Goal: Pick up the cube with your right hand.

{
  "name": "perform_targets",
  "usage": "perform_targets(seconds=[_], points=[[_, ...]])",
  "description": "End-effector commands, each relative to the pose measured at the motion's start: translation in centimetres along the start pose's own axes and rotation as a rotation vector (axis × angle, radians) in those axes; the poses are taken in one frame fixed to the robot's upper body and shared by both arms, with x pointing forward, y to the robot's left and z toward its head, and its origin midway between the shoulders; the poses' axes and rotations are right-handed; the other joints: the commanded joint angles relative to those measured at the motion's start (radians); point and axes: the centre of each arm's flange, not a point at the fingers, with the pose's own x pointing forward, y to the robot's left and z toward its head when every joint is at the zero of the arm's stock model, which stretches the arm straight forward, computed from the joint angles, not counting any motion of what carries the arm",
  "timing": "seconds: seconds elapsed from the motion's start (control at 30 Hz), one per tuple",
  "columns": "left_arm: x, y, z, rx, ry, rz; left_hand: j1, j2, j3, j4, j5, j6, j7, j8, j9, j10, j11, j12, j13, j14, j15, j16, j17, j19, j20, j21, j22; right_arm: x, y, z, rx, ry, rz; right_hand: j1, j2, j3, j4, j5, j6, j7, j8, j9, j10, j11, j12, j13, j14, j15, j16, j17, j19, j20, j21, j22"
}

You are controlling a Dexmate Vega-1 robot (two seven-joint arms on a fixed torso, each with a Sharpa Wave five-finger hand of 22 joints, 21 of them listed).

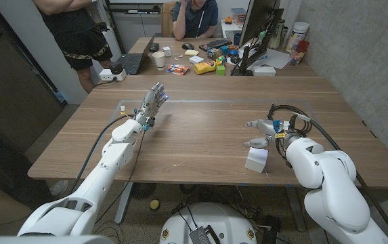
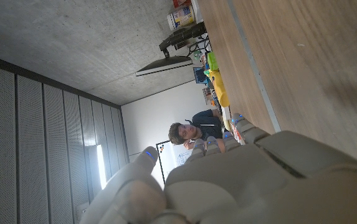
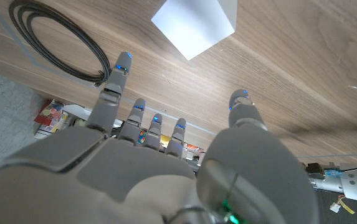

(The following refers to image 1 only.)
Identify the glass bottle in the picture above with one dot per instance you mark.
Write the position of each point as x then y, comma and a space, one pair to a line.
277, 35

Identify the brown chair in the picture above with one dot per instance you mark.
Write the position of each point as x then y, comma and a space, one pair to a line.
166, 20

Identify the white power strip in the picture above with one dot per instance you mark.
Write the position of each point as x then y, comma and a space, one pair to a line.
107, 76

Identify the orange snack packet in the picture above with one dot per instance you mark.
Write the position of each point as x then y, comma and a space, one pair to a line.
176, 69

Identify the green cube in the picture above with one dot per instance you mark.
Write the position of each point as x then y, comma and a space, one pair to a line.
220, 70

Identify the tan printed box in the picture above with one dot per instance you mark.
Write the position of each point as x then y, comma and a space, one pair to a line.
214, 54

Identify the white side cabinet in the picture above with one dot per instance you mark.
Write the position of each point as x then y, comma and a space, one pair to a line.
229, 30

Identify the clear storage box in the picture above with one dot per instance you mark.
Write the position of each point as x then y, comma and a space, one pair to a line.
238, 15

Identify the small white cube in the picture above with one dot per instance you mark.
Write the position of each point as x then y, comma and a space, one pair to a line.
167, 51

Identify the black computer mouse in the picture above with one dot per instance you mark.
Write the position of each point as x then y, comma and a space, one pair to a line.
188, 46

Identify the white cylindrical canister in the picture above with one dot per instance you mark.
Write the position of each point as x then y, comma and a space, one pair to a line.
298, 32

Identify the seated person in blue shirt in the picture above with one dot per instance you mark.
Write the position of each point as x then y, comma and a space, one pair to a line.
193, 20

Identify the white paper sheet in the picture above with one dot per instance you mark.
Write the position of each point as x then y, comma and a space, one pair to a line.
276, 58

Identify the blue cube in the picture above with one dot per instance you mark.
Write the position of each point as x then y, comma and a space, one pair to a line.
224, 50

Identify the yellow sticky note pad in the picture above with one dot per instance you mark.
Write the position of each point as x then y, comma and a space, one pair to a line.
191, 52

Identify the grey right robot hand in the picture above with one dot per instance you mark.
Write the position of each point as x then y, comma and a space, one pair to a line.
266, 126

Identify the yellow ball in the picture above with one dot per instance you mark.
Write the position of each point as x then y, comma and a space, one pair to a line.
154, 204

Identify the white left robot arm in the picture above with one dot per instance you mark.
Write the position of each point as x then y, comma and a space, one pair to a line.
95, 189

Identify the black laptop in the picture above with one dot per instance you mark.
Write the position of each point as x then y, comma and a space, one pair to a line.
132, 62

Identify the black keyboard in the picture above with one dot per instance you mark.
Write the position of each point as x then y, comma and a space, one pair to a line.
215, 44

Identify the standing person in black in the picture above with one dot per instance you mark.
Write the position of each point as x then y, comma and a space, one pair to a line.
75, 34

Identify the small white card box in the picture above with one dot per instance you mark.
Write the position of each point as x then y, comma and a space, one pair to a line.
196, 59

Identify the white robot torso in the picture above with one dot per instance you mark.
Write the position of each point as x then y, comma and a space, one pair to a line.
210, 217

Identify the wooden office desk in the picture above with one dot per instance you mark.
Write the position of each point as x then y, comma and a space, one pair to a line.
176, 44

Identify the yellow mustard bottle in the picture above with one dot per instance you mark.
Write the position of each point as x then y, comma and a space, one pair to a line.
204, 67

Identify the paper cup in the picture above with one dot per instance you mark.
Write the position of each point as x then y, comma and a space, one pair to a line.
159, 60

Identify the black round jar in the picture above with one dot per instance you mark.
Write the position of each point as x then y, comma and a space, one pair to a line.
234, 57

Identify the blue cup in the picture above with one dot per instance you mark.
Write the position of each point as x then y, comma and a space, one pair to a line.
237, 39

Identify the flat white box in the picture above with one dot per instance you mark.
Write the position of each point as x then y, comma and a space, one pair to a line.
264, 70

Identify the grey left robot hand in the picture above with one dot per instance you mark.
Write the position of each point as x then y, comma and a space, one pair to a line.
151, 103

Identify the black box on torso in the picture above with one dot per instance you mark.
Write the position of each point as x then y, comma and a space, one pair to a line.
200, 236

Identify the black computer monitor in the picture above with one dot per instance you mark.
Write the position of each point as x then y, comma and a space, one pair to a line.
258, 20

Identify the small orange object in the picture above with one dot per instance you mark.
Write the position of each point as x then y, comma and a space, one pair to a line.
228, 20

